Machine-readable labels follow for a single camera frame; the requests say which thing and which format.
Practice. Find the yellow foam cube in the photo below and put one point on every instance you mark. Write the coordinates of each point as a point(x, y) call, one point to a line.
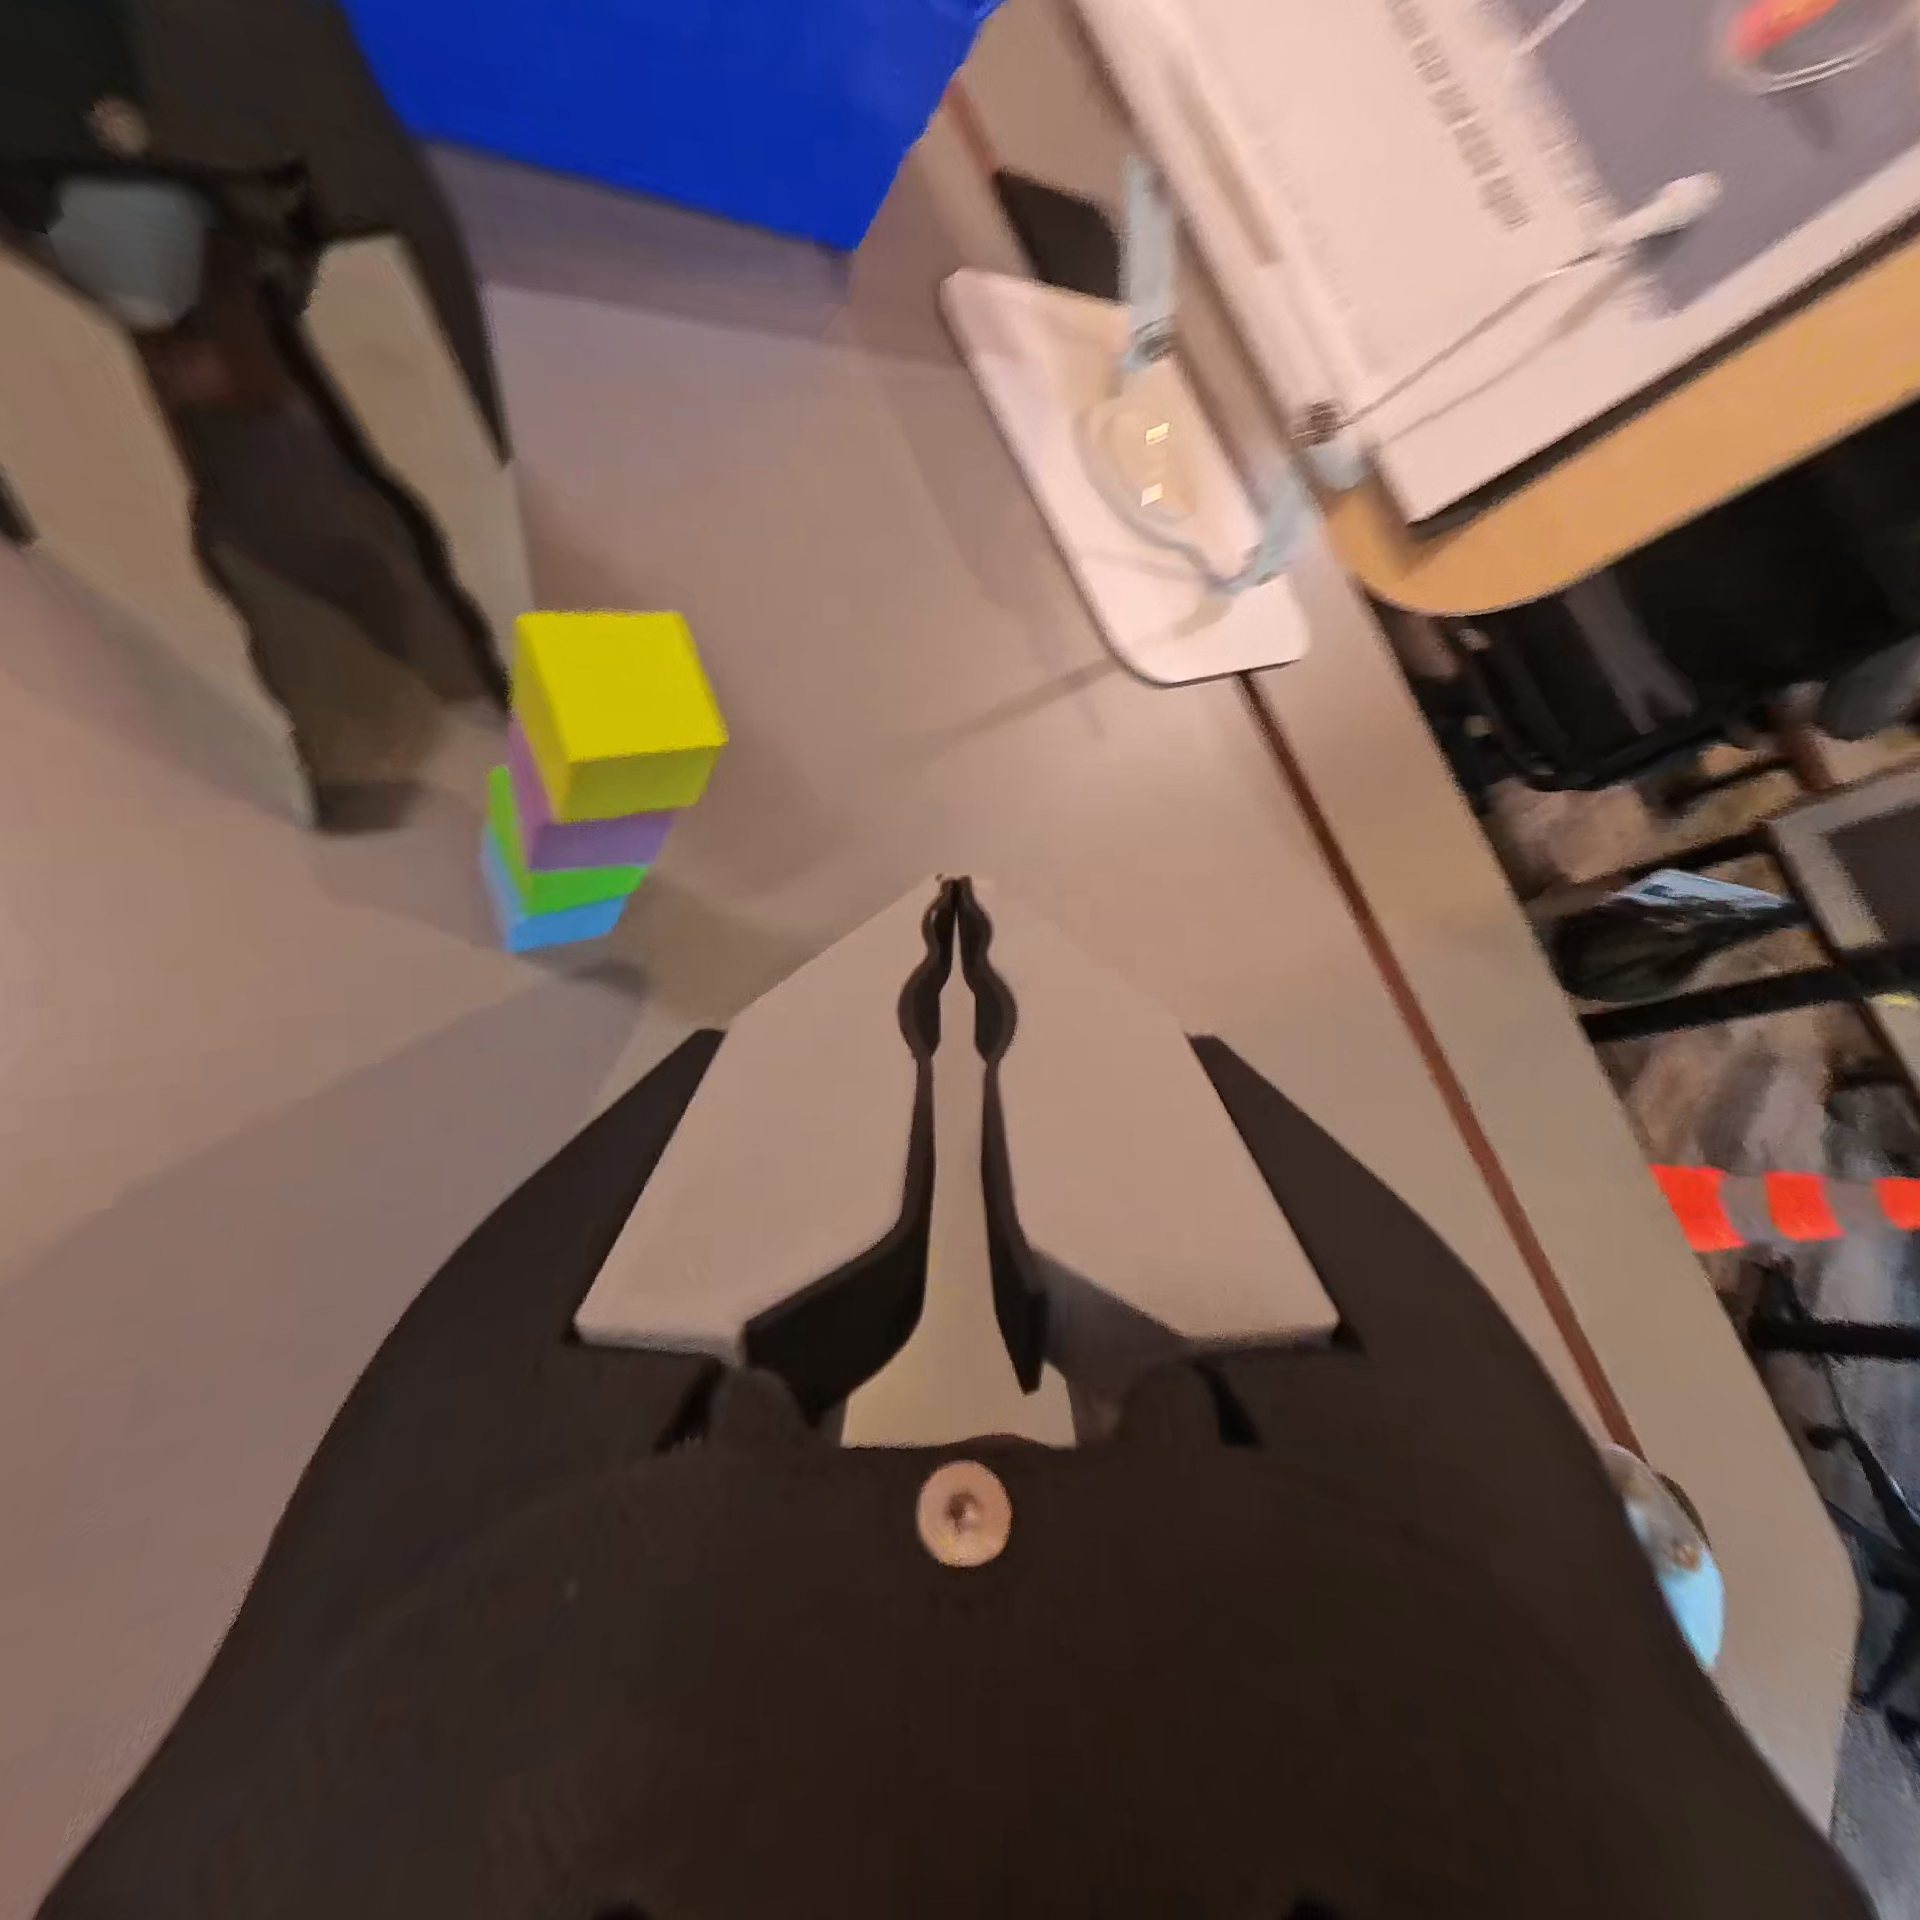
point(615, 704)

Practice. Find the orange traffic cone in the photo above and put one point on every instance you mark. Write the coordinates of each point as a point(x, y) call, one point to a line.
point(1800, 1206)

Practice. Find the blue foam cube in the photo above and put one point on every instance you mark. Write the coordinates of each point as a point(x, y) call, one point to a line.
point(564, 922)

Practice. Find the green foam cube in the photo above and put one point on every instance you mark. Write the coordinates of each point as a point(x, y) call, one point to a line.
point(580, 885)

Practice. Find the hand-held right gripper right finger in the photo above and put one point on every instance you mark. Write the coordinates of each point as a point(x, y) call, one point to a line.
point(1155, 1184)

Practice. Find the blue plastic bin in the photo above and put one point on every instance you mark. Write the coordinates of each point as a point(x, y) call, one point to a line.
point(675, 106)

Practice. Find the purple foam cube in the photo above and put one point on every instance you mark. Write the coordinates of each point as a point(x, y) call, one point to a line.
point(600, 838)

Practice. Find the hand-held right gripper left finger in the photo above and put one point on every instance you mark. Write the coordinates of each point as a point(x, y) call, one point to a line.
point(780, 1171)

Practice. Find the white document stand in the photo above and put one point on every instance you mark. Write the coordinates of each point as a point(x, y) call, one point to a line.
point(1349, 148)

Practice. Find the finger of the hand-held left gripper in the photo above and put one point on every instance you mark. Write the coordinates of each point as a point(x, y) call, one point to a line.
point(435, 420)
point(91, 494)

